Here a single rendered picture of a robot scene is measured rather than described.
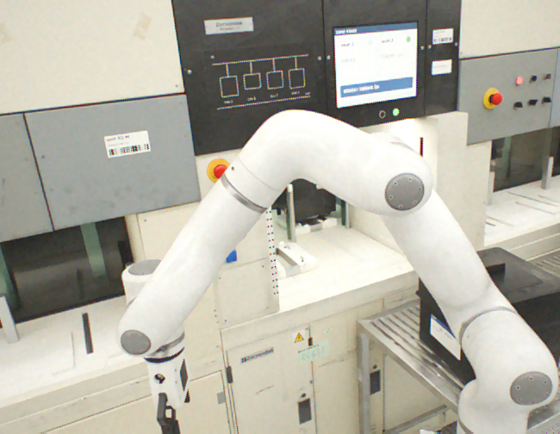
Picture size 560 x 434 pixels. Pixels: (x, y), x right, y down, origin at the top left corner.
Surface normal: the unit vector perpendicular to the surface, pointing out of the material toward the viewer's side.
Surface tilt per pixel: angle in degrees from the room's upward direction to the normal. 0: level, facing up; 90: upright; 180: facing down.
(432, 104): 90
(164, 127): 90
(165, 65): 90
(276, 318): 90
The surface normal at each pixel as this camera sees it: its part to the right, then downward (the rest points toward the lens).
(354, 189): -0.68, 0.27
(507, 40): 0.42, 0.28
